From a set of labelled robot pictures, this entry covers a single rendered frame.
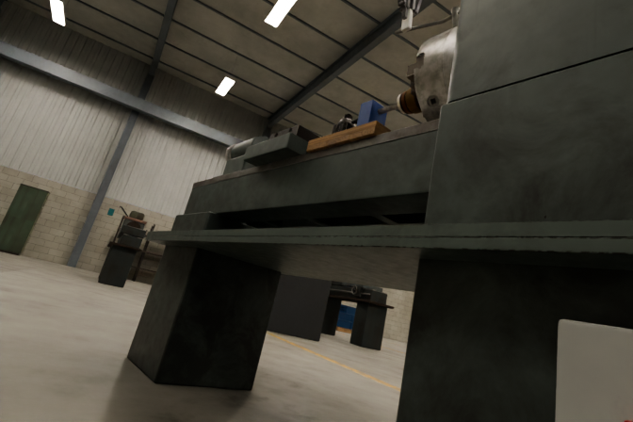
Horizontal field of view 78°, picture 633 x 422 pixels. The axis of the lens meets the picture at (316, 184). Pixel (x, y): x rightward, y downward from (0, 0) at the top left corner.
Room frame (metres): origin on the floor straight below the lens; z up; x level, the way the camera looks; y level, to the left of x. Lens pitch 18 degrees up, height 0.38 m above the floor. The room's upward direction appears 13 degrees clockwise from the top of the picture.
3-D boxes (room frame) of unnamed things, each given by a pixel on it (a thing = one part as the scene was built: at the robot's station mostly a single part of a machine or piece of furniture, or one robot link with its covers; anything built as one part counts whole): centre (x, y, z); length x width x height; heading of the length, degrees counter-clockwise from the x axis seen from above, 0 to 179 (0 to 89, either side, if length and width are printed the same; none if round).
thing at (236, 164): (1.92, 0.37, 1.01); 0.30 x 0.20 x 0.29; 37
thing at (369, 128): (1.17, -0.17, 0.88); 0.36 x 0.30 x 0.04; 127
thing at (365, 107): (1.23, -0.14, 1.00); 0.08 x 0.06 x 0.23; 127
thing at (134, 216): (8.42, 3.73, 0.82); 2.22 x 0.91 x 1.64; 25
